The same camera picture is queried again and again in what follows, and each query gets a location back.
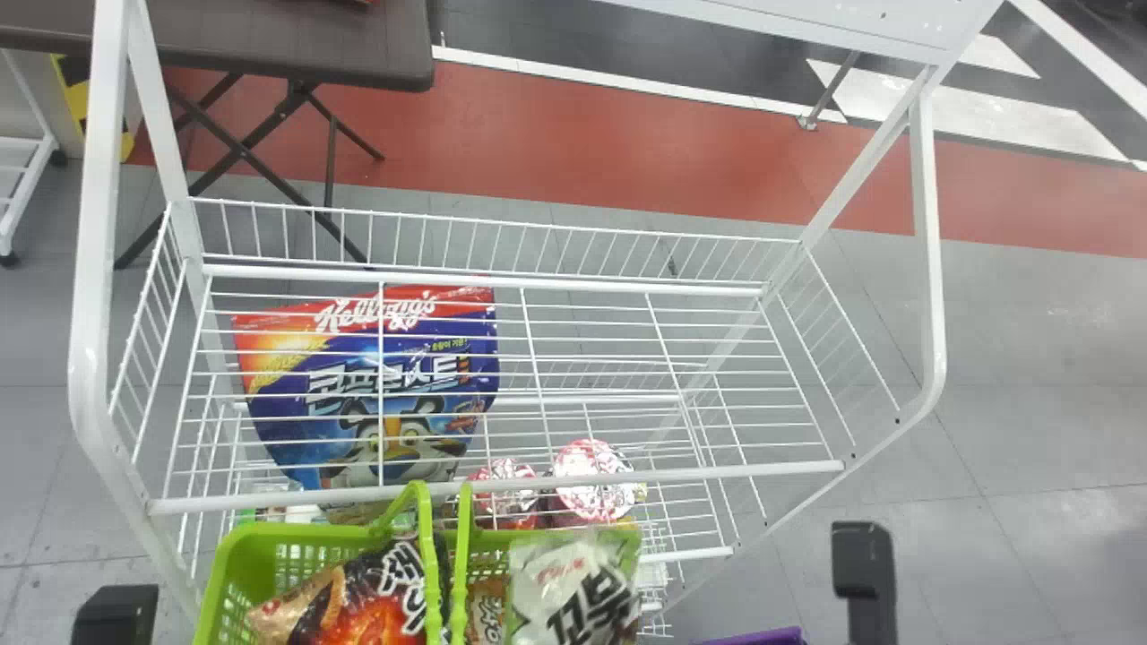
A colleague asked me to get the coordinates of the blue cereal bag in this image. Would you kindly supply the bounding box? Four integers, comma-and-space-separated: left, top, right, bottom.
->
230, 284, 502, 493

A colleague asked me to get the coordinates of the red noodle cup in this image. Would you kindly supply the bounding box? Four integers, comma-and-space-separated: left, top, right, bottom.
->
465, 456, 542, 531
548, 438, 649, 526

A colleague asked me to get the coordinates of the white snack packet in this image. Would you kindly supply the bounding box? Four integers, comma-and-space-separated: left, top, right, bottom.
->
505, 534, 642, 645

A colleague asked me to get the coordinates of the orange snack packet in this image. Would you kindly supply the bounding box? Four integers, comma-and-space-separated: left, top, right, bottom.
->
465, 576, 509, 645

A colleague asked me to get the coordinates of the red snack packet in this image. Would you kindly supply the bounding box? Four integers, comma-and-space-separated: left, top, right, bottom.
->
246, 536, 433, 645

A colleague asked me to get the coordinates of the purple crate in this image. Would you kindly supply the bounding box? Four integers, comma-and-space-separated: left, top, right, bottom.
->
692, 626, 808, 645

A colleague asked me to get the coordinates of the green basket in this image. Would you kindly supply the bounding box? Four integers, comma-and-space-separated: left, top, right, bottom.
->
191, 480, 644, 645

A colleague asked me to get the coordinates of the dark folding side table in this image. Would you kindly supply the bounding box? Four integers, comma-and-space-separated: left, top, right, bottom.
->
0, 0, 437, 271

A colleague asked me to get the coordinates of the white shelf trolley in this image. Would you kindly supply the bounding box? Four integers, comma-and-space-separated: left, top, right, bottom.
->
0, 49, 69, 269

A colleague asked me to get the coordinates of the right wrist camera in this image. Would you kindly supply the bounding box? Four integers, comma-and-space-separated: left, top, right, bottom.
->
831, 520, 899, 645

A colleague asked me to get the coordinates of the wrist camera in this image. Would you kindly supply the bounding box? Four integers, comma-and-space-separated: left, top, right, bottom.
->
831, 520, 899, 645
71, 584, 160, 645

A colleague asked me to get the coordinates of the white wire rack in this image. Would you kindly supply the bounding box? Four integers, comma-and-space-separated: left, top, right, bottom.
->
68, 0, 1005, 639

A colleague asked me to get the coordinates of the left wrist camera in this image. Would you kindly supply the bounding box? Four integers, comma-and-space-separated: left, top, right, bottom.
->
71, 584, 160, 645

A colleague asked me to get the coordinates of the yellow black striped post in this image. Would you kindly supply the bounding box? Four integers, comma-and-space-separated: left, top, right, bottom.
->
48, 54, 136, 163

